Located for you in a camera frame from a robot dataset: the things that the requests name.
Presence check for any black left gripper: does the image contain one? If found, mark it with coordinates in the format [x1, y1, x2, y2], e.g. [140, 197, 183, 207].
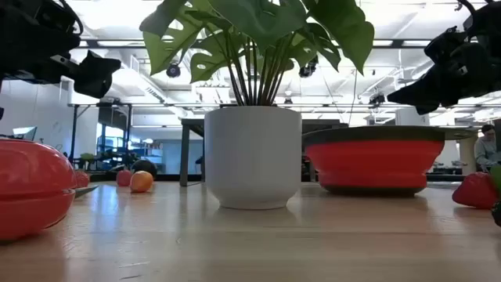
[0, 0, 122, 99]

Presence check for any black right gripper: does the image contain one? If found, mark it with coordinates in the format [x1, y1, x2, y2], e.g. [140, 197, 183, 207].
[387, 0, 501, 115]

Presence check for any red collapsible colander grey rim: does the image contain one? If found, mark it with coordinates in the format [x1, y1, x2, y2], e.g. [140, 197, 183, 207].
[301, 125, 478, 197]

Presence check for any dark purple plum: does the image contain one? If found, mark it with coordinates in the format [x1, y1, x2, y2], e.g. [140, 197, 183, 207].
[131, 158, 158, 179]

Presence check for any red strawberry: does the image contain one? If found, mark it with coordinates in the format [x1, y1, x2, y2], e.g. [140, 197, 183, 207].
[452, 164, 501, 210]
[75, 170, 92, 190]

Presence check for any small red round fruit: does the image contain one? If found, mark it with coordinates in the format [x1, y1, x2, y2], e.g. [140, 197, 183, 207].
[116, 168, 133, 188]

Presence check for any small yellow orange peach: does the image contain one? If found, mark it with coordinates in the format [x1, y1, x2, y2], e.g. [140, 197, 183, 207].
[129, 170, 154, 193]

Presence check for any white pillar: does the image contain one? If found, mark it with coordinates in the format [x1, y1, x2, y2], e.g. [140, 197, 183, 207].
[395, 107, 431, 127]

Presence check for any person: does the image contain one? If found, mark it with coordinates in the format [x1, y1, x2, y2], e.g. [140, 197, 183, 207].
[474, 124, 501, 173]

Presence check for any small background monitor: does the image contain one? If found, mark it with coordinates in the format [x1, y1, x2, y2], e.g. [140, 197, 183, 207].
[12, 125, 38, 141]

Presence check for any grey perforated metal rack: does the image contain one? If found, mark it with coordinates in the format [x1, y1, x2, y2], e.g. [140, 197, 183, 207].
[179, 118, 349, 187]

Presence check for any red tomato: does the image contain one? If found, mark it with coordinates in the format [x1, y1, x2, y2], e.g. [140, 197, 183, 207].
[0, 139, 78, 242]

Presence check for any monstera plant in white pot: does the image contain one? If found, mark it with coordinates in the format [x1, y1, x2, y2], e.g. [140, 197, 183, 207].
[139, 0, 376, 211]

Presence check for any black background shelf frame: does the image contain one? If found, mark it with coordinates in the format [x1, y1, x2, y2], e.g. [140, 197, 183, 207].
[68, 102, 134, 165]

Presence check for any black aluminium table frame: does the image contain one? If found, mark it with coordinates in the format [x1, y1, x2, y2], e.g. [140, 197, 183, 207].
[88, 173, 477, 183]

